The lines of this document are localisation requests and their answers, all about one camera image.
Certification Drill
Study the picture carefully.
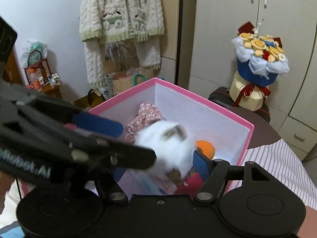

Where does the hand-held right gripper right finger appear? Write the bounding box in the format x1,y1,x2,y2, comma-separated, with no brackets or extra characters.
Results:
193,151,271,203

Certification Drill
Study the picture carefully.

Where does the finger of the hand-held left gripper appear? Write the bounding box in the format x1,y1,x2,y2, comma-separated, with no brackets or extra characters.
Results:
69,138,158,171
71,111,123,138

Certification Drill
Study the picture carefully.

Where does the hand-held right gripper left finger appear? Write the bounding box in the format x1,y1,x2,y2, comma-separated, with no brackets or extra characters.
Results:
95,167,129,202

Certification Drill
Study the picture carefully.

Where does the orange plush ball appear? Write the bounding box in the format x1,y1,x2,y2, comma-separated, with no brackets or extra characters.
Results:
196,140,215,159

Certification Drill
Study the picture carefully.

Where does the pink plush ball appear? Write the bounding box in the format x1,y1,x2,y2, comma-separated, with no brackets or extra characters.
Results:
177,170,205,196

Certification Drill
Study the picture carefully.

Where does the white cat plush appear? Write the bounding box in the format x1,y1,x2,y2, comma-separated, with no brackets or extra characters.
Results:
135,120,196,179

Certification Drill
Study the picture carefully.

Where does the white light-blue tissue pack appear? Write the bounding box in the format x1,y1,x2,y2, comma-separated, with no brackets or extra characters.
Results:
142,176,177,196

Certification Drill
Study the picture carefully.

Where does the pink floral cloth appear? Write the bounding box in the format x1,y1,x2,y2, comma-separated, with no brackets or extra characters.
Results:
124,101,164,143

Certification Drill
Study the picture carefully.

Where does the pink cardboard box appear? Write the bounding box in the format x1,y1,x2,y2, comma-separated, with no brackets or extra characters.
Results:
88,77,255,196

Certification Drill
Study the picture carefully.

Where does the person's left hand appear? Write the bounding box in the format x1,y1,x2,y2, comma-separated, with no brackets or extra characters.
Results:
0,172,14,216

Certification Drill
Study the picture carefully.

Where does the wooden nightstand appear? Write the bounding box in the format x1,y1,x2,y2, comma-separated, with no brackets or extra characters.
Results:
26,82,62,100

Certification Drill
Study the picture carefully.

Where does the brown paper bag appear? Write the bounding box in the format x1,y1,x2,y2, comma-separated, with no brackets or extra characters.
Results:
112,68,154,102

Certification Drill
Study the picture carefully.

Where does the orange drink bottle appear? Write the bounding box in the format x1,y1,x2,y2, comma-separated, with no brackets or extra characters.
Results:
28,69,42,90

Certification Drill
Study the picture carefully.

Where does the small white green box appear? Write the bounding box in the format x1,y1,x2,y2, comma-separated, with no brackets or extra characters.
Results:
48,73,61,85

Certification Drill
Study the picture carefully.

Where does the red patterned bag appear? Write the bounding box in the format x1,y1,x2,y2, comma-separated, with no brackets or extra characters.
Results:
24,50,52,91

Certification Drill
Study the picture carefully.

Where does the dark brown sheet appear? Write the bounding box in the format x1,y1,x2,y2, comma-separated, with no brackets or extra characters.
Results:
233,105,282,150

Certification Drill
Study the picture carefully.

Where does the dark suitcase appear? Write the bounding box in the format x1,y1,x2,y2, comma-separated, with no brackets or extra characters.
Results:
207,87,271,123

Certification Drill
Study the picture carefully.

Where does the white plastic bag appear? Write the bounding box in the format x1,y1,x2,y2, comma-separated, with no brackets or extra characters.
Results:
20,39,48,67

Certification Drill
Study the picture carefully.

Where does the striped bed sheet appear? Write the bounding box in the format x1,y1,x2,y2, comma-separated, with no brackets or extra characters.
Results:
244,139,317,210

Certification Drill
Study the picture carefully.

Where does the cream gift box red ribbon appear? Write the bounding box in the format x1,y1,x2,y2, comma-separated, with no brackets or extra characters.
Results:
229,71,271,112

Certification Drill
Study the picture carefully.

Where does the white cloth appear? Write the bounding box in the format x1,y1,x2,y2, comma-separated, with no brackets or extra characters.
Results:
0,183,25,238

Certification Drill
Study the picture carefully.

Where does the flower bouquet blue wrap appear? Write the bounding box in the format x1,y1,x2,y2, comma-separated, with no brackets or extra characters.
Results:
231,17,290,86

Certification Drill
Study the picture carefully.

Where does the light wooden wardrobe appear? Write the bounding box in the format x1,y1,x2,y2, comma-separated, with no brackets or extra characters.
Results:
156,0,180,85

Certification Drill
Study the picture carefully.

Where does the cream fluffy robe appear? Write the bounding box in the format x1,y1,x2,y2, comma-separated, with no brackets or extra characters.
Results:
79,0,165,90

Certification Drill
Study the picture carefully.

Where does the grey wardrobe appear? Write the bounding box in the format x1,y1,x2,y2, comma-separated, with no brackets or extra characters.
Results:
188,0,317,161

